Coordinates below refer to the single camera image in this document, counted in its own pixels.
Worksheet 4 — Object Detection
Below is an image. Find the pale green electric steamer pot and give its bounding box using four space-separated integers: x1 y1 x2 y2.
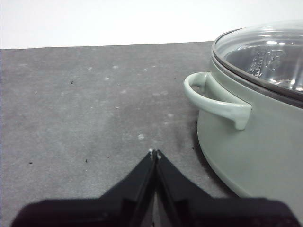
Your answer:
184 41 303 200

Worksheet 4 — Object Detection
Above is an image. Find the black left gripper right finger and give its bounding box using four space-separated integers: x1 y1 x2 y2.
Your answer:
153 148 302 227

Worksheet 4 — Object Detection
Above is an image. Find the glass lid with green knob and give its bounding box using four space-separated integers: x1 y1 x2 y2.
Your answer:
211 19 303 103

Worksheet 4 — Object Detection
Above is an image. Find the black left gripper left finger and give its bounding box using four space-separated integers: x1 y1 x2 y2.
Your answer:
10 148 157 227

